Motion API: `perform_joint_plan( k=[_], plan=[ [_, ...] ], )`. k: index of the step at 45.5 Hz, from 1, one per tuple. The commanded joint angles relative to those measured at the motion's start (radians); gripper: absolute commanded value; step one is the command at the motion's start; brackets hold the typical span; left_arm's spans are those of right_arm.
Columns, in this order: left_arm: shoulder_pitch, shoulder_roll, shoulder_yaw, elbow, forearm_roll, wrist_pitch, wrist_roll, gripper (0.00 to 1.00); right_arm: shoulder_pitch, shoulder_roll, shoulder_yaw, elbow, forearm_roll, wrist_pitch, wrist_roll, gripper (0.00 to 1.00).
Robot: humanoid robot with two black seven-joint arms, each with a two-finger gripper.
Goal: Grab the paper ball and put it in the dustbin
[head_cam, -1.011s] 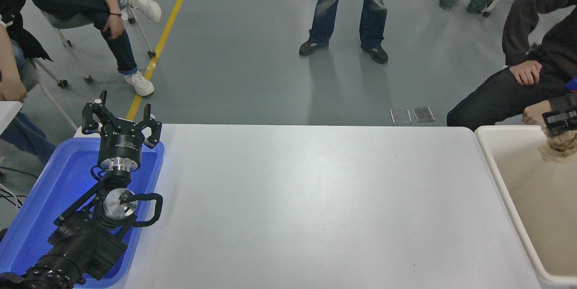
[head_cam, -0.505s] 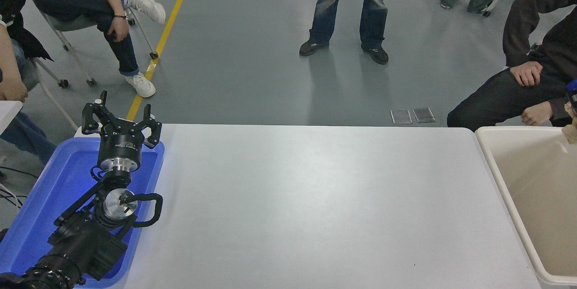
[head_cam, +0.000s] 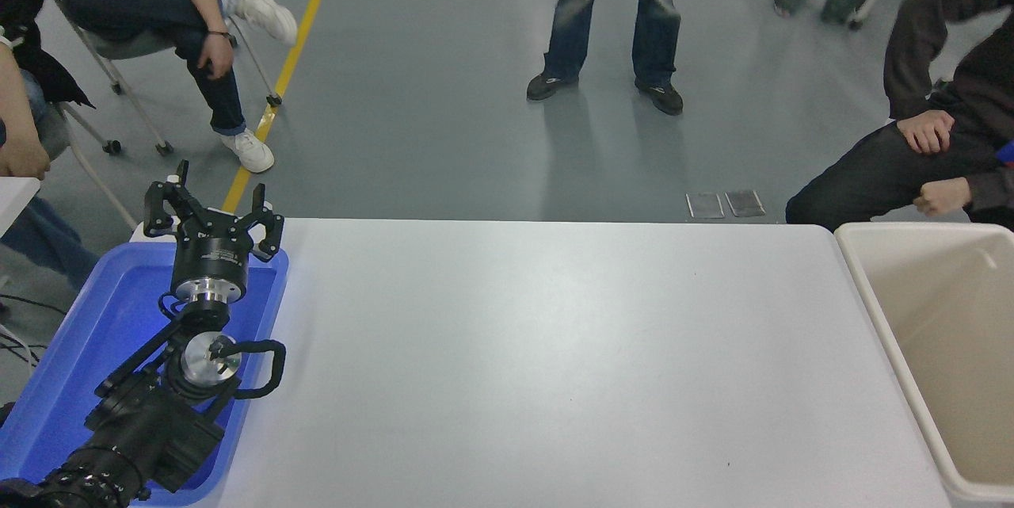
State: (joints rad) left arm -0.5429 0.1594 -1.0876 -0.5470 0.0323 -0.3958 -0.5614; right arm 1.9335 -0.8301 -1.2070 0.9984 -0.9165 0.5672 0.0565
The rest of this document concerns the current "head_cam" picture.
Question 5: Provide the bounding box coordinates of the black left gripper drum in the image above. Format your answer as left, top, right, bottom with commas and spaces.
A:
172, 210, 255, 284

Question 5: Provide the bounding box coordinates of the person's hand by small table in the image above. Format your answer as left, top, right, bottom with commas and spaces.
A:
0, 139, 51, 181

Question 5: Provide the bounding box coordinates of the seated person's hand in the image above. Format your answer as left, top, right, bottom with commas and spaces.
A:
197, 32, 235, 82

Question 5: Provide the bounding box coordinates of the crouching person's hand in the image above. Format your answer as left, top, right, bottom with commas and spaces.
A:
897, 110, 956, 155
913, 177, 973, 216

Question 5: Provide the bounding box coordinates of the blue plastic tray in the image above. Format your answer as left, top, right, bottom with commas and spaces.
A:
0, 240, 290, 507

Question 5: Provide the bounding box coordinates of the grey wheeled chair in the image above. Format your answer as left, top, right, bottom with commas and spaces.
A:
16, 0, 284, 157
32, 100, 139, 231

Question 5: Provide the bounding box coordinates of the small white table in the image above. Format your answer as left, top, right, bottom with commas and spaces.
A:
0, 177, 42, 238

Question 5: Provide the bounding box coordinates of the seated person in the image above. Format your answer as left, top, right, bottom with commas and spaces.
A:
28, 0, 299, 174

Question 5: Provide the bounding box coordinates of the person beside small table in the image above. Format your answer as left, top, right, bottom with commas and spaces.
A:
0, 0, 100, 291

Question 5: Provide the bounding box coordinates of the grey rectangular floor plate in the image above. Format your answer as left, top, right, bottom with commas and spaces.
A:
725, 189, 766, 218
686, 193, 726, 220

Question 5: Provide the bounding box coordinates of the large pale plastic bin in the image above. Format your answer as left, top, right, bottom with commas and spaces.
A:
836, 221, 1014, 505

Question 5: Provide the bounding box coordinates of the crouching person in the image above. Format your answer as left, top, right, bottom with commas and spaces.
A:
786, 0, 1014, 230

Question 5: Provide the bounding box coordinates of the black floor cable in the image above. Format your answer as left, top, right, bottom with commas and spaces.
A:
0, 292, 71, 317

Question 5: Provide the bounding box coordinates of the white floor cable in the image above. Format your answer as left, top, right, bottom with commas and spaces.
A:
0, 324, 42, 370

